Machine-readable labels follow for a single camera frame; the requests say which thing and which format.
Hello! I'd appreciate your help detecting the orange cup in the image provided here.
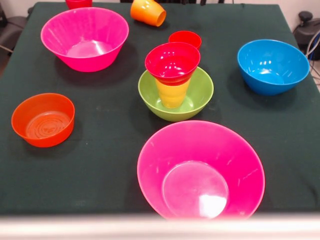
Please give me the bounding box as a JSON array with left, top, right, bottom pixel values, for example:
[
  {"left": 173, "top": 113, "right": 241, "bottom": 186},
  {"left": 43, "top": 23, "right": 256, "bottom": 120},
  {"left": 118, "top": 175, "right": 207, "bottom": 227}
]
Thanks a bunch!
[{"left": 129, "top": 0, "right": 167, "bottom": 28}]

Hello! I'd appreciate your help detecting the crimson cup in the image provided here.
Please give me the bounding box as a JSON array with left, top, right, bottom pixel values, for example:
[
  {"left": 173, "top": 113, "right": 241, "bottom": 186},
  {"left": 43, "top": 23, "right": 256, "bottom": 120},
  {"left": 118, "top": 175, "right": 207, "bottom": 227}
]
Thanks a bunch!
[{"left": 65, "top": 0, "right": 93, "bottom": 10}]

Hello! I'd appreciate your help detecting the yellow cup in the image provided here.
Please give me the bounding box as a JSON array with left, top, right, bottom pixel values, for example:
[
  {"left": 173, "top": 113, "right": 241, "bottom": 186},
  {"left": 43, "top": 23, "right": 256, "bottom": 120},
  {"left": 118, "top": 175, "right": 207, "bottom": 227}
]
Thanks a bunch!
[{"left": 154, "top": 77, "right": 192, "bottom": 109}]

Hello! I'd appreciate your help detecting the small crimson bowl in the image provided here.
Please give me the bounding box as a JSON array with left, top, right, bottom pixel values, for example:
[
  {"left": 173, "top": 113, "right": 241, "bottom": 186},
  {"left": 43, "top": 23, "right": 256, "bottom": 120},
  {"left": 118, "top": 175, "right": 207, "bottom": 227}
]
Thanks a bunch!
[{"left": 144, "top": 41, "right": 201, "bottom": 87}]

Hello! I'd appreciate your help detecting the orange bowl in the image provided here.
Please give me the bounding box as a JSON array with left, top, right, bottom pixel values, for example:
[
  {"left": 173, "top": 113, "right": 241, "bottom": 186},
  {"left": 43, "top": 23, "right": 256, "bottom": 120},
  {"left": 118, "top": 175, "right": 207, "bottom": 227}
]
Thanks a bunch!
[{"left": 11, "top": 92, "right": 76, "bottom": 148}]

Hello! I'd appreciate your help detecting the large pink bowl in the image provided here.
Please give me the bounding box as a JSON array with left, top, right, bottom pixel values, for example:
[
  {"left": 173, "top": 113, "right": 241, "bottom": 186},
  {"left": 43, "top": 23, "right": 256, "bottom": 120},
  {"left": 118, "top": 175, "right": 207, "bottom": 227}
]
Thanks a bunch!
[
  {"left": 40, "top": 6, "right": 130, "bottom": 73},
  {"left": 136, "top": 120, "right": 266, "bottom": 221}
]

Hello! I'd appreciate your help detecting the dark green table cloth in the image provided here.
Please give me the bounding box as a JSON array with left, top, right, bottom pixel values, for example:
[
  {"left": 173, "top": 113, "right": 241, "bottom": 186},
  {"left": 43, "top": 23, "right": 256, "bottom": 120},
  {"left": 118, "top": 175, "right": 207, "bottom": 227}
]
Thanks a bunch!
[{"left": 0, "top": 2, "right": 320, "bottom": 216}]

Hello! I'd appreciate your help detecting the tangle of cables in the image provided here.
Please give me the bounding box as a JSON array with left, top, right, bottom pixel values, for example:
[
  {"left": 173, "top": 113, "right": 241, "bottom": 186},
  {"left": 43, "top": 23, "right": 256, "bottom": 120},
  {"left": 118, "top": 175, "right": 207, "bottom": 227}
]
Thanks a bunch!
[{"left": 303, "top": 29, "right": 320, "bottom": 86}]

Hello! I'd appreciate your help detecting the blue bowl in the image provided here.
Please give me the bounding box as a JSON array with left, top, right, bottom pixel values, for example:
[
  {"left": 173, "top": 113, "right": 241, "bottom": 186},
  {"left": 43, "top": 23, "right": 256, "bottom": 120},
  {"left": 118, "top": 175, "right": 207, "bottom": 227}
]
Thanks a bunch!
[{"left": 237, "top": 39, "right": 311, "bottom": 97}]

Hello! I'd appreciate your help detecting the red cup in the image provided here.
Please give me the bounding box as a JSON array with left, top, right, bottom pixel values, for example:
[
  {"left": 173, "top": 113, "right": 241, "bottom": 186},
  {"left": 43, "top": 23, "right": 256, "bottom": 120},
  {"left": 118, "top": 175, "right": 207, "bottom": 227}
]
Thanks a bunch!
[{"left": 168, "top": 30, "right": 203, "bottom": 51}]

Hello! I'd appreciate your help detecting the green bowl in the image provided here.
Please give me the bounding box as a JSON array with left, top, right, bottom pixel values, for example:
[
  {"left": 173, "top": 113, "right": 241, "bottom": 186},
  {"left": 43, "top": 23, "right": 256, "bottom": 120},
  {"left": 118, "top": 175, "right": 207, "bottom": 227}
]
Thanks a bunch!
[{"left": 137, "top": 66, "right": 215, "bottom": 123}]

